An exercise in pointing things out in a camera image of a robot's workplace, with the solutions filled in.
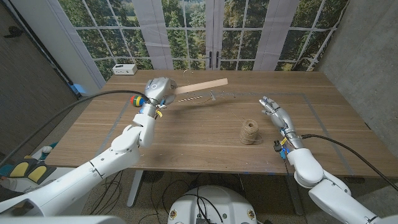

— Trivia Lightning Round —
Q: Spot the white table leg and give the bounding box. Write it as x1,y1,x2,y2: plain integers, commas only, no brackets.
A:
126,170,144,208

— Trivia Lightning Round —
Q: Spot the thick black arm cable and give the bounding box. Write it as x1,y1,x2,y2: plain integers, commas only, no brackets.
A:
0,89,152,167
300,133,398,192

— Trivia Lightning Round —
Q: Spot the colourful striped wooden maraca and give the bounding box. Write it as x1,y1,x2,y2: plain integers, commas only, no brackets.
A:
129,95,147,108

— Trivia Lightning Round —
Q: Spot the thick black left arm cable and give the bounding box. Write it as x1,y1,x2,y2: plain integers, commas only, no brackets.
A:
0,89,152,167

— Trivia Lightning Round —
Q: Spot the black shoe with yellow insole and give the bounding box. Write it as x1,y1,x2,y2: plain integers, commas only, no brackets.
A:
27,165,47,184
9,161,30,178

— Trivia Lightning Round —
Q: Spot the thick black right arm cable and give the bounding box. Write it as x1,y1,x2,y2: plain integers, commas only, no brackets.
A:
300,133,398,192

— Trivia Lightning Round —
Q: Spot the printed forest window backdrop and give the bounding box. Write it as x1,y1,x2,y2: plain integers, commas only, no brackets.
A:
57,0,351,82

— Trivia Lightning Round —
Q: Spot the white power strip box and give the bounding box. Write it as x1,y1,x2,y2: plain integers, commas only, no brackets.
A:
112,63,138,76

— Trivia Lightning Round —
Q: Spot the wooden slat hanger with clips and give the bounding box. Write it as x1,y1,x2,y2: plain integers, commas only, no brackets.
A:
173,68,229,103

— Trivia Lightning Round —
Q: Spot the black round ribbed foot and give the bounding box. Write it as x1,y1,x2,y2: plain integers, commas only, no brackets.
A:
142,170,165,184

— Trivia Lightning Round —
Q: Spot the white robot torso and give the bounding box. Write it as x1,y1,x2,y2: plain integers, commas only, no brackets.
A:
167,185,258,224

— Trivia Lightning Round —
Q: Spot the grey table leg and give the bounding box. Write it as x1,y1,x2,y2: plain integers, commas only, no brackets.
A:
285,175,304,216

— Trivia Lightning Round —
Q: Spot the jute twine spool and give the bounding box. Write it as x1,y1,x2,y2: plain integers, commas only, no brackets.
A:
238,119,260,146

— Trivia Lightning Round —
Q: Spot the black floor cable tangle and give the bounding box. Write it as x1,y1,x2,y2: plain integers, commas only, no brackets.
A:
90,169,125,215

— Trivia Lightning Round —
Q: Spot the black torso cable loop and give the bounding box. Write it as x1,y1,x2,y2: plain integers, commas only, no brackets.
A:
185,194,225,224

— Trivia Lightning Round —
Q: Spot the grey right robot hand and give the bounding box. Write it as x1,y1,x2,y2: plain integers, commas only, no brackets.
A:
259,96,295,137

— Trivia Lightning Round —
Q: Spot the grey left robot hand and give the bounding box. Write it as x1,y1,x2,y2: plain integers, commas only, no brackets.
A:
143,76,178,109

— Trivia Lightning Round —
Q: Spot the white and teal object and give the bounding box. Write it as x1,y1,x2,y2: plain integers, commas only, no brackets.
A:
39,142,59,156

